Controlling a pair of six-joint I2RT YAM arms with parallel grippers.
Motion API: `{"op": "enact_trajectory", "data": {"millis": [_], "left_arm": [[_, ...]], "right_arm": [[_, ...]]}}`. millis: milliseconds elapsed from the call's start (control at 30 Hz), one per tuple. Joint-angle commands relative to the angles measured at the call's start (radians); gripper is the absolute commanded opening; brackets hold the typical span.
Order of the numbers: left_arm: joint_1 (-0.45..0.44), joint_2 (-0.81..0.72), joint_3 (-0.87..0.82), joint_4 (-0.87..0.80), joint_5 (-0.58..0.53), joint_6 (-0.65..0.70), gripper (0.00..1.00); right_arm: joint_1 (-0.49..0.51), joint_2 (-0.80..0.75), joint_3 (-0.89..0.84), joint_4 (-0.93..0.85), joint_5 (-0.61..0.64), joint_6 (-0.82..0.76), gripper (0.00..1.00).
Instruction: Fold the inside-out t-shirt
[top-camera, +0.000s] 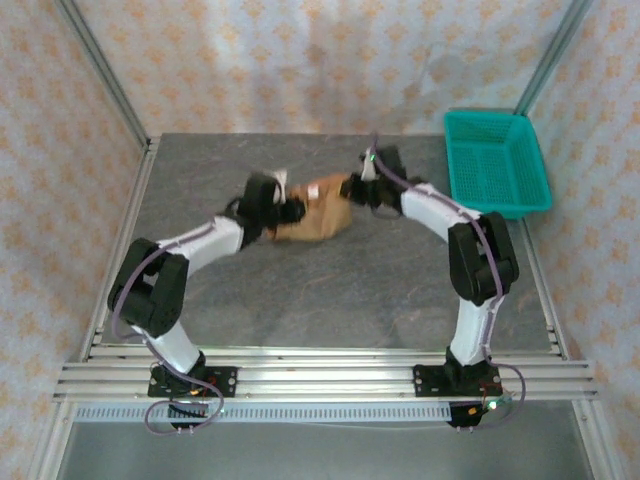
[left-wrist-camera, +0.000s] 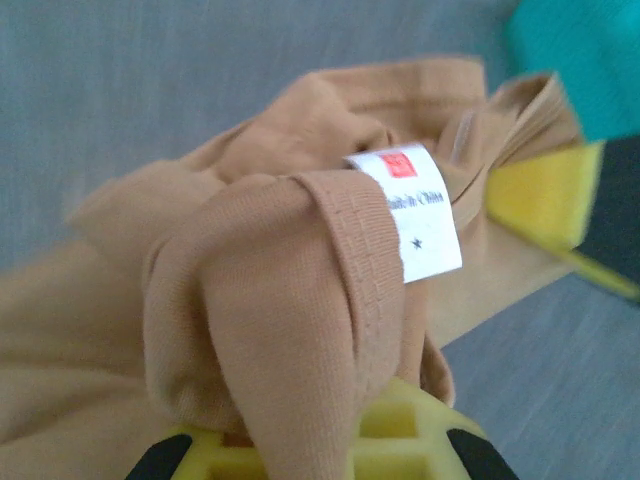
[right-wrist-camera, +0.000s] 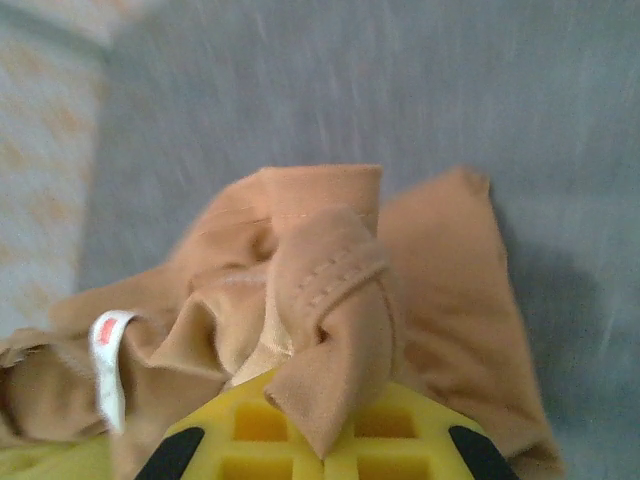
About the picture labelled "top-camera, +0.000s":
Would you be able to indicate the brown t-shirt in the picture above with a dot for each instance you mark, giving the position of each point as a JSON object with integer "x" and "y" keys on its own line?
{"x": 325, "y": 215}

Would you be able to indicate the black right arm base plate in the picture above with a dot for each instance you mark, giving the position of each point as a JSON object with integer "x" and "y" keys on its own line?
{"x": 425, "y": 382}

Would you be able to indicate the aluminium mounting rail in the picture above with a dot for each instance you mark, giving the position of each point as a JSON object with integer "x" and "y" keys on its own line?
{"x": 325, "y": 380}

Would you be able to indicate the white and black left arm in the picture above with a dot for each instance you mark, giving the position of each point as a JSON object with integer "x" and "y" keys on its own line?
{"x": 150, "y": 295}

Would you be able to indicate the aluminium frame post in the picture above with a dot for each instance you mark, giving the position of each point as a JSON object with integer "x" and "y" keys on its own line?
{"x": 553, "y": 55}
{"x": 105, "y": 70}

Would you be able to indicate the black controller box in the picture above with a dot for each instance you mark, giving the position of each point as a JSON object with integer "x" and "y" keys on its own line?
{"x": 462, "y": 417}

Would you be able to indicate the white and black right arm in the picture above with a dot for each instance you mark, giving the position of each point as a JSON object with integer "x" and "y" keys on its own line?
{"x": 475, "y": 255}

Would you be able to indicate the teal plastic basket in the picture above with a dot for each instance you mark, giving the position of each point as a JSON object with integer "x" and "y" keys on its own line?
{"x": 500, "y": 160}

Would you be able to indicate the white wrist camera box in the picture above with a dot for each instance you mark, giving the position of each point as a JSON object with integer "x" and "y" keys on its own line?
{"x": 369, "y": 169}
{"x": 280, "y": 177}

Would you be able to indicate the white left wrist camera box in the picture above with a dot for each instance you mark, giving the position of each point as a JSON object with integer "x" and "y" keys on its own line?
{"x": 280, "y": 177}

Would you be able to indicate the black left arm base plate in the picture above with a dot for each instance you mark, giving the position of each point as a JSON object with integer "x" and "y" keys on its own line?
{"x": 227, "y": 382}

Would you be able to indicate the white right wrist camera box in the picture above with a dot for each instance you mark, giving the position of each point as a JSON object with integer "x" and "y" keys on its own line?
{"x": 369, "y": 169}

